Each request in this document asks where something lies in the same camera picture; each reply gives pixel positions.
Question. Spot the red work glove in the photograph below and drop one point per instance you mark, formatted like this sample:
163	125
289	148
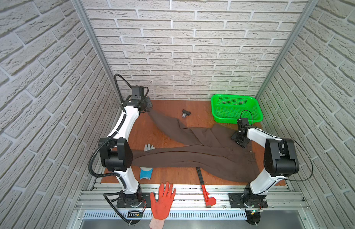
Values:
161	207

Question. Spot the grey blue work glove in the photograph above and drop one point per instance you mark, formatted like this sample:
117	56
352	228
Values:
146	173

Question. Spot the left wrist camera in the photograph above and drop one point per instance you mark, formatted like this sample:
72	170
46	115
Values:
138	93

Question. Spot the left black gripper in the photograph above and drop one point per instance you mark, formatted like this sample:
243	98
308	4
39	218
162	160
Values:
147	105

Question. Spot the aluminium mounting rail frame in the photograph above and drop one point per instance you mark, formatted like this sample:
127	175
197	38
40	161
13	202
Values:
189	204

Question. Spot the brown trousers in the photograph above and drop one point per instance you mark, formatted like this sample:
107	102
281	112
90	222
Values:
211	149

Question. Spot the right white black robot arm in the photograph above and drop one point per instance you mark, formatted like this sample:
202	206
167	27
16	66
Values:
280	160

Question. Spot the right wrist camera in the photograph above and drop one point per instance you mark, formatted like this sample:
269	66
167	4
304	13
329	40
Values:
243	124

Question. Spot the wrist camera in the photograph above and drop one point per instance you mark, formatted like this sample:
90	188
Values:
138	93
243	124

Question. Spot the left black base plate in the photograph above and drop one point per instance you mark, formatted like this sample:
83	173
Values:
131	201

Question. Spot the small black clamp part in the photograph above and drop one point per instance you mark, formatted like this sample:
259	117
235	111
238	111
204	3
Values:
185	113

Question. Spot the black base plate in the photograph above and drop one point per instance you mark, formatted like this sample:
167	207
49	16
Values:
248	201
131	201

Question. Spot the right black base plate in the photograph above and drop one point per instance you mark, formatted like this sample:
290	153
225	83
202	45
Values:
248	201

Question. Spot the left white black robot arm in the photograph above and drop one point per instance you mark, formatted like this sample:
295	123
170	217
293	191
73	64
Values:
117	156

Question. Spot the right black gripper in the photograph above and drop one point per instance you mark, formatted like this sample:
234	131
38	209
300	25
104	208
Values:
235	137

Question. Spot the green plastic basket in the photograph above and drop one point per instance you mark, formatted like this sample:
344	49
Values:
228	109

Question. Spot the red black pipe wrench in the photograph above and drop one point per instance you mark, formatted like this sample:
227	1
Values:
209	201

